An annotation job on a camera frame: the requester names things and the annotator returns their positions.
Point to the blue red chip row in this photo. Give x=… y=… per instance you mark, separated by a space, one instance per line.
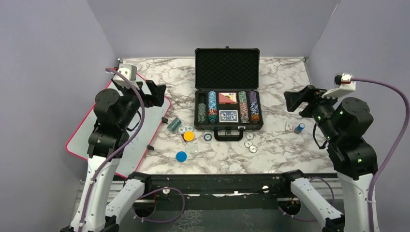
x=212 y=107

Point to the red card deck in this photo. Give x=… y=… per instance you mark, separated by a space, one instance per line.
x=227 y=98

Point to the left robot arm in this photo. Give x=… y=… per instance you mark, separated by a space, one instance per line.
x=120 y=115

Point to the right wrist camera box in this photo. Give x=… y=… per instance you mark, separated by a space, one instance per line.
x=344 y=85

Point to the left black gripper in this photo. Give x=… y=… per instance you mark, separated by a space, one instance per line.
x=156 y=98

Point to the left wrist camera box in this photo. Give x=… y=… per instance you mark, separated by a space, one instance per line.
x=129 y=72

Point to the green orange chip row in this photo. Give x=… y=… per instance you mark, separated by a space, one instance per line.
x=243 y=104

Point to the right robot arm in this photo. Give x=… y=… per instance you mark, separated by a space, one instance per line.
x=343 y=123

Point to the black mounting rail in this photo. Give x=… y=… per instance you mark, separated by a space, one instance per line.
x=213 y=191

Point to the blue round button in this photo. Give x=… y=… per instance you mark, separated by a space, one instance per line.
x=181 y=156

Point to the teal chip stack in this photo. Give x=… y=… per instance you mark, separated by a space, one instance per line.
x=174 y=126

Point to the grey white poker chip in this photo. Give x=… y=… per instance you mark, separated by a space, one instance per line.
x=249 y=136

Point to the small white playing card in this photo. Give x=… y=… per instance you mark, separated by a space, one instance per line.
x=288 y=126

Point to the white chip marked ten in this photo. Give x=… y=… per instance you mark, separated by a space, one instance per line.
x=181 y=130

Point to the dark green chip row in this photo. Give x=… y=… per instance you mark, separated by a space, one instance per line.
x=201 y=113

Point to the blue cylinder cap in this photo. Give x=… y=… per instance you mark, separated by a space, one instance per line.
x=299 y=128

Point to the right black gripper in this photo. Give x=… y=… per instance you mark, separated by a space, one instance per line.
x=311 y=94

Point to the yellow round dealer button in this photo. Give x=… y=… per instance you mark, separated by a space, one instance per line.
x=189 y=136

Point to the purple blue chip row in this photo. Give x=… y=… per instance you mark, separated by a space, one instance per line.
x=254 y=107

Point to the dark teal loose chip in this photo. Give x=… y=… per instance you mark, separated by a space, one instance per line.
x=207 y=137

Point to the black board clip upper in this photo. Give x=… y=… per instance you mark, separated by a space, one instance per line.
x=164 y=120

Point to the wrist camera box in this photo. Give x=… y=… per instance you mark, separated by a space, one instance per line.
x=344 y=85
x=129 y=72

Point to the blue card deck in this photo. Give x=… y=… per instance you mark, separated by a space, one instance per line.
x=228 y=116

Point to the black poker set case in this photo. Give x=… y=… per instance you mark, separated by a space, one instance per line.
x=226 y=70

